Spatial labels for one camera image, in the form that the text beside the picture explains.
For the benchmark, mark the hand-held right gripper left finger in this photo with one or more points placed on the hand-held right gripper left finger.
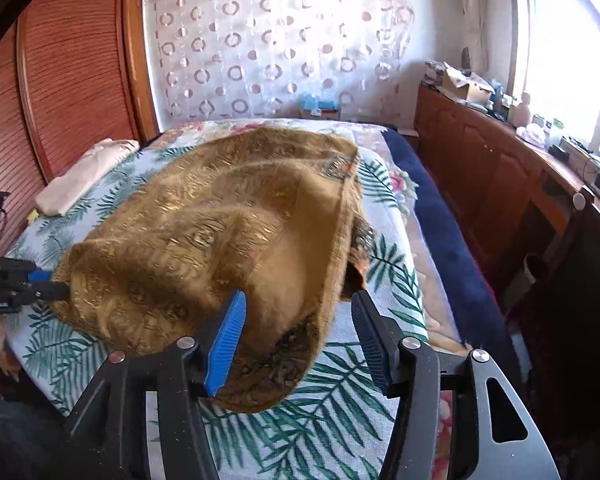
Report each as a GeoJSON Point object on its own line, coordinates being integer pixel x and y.
{"type": "Point", "coordinates": [226, 347]}

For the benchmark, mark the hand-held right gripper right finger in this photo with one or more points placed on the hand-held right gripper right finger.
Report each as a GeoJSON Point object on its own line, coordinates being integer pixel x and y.
{"type": "Point", "coordinates": [372, 345]}

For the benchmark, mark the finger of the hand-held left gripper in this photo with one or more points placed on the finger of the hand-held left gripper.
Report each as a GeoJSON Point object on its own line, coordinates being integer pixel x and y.
{"type": "Point", "coordinates": [41, 276]}
{"type": "Point", "coordinates": [52, 291]}

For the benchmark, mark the golden brown patterned garment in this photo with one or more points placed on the golden brown patterned garment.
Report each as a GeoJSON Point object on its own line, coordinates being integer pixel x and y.
{"type": "Point", "coordinates": [205, 240]}

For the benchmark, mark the leaf print bed sheet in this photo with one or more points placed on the leaf print bed sheet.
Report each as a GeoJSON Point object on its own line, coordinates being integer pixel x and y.
{"type": "Point", "coordinates": [330, 410]}

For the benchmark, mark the folded pink cloth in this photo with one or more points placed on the folded pink cloth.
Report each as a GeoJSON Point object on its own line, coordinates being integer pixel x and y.
{"type": "Point", "coordinates": [87, 175]}

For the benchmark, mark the navy blue blanket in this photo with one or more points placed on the navy blue blanket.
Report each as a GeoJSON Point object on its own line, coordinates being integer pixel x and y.
{"type": "Point", "coordinates": [460, 240]}

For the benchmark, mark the person's dark clothing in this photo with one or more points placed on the person's dark clothing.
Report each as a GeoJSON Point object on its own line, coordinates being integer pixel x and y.
{"type": "Point", "coordinates": [15, 435]}

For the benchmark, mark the white bucket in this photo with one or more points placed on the white bucket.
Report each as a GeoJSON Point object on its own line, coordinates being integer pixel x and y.
{"type": "Point", "coordinates": [532, 280]}

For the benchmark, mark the wooden slatted wardrobe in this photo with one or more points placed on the wooden slatted wardrobe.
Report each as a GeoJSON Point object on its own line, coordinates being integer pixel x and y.
{"type": "Point", "coordinates": [65, 85]}

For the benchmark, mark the wooden cabinet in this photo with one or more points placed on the wooden cabinet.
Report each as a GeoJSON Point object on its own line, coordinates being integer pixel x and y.
{"type": "Point", "coordinates": [485, 170]}

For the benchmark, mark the blue tissue pack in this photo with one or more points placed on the blue tissue pack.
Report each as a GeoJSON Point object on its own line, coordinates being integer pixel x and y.
{"type": "Point", "coordinates": [320, 107]}

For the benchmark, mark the cardboard box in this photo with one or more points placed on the cardboard box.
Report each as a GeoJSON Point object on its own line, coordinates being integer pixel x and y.
{"type": "Point", "coordinates": [467, 87]}

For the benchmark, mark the pink bottle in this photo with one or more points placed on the pink bottle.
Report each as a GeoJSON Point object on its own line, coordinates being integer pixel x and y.
{"type": "Point", "coordinates": [521, 112]}

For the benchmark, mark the white jar with green lid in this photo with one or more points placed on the white jar with green lid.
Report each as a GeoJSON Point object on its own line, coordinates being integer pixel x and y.
{"type": "Point", "coordinates": [556, 134]}

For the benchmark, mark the sheer curtain with circles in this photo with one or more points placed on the sheer curtain with circles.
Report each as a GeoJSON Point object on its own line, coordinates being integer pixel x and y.
{"type": "Point", "coordinates": [280, 50]}

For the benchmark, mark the window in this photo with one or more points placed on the window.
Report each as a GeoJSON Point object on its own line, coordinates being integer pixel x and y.
{"type": "Point", "coordinates": [570, 60]}

